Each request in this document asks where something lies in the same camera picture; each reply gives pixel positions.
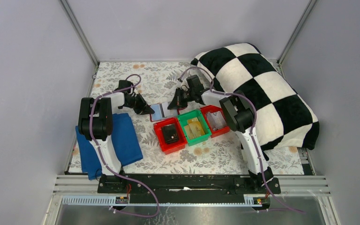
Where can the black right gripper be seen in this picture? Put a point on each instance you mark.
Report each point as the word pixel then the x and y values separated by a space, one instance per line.
pixel 177 101

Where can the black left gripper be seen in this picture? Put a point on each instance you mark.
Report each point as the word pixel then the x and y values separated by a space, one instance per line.
pixel 144 108

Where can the red leather card holder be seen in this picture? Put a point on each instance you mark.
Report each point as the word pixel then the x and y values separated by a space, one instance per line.
pixel 161 112

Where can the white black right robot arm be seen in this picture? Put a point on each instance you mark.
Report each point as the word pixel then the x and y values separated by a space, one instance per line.
pixel 240 116

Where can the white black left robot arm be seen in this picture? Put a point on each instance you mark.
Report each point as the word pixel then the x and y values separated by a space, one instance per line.
pixel 95 121

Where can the gold cards in green bin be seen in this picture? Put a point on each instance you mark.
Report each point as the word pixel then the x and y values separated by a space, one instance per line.
pixel 194 128

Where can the black VIP card stack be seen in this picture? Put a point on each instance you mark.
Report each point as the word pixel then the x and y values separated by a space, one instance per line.
pixel 170 134

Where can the white cards in red bin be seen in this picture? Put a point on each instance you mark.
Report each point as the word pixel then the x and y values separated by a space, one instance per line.
pixel 216 120

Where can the right red plastic bin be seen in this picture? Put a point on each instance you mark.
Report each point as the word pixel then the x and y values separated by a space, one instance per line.
pixel 212 108

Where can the red plastic bin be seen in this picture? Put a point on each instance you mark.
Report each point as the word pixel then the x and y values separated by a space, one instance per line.
pixel 212 108
pixel 174 147

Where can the blue folded cloth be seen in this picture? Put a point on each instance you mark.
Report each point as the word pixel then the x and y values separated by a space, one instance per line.
pixel 124 140

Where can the green plastic bin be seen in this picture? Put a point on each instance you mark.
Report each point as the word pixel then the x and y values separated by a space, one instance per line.
pixel 189 115

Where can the floral patterned table mat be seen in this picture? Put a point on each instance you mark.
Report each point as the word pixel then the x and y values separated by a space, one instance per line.
pixel 156 81

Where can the left red plastic bin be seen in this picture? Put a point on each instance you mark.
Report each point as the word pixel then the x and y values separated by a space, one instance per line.
pixel 174 147

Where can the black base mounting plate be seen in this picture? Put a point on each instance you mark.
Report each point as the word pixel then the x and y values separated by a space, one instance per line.
pixel 174 188

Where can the black white checkered pillow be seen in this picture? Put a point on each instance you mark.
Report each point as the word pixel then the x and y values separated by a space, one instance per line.
pixel 283 118

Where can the aluminium front rail frame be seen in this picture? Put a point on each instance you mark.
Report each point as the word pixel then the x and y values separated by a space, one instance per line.
pixel 304 200

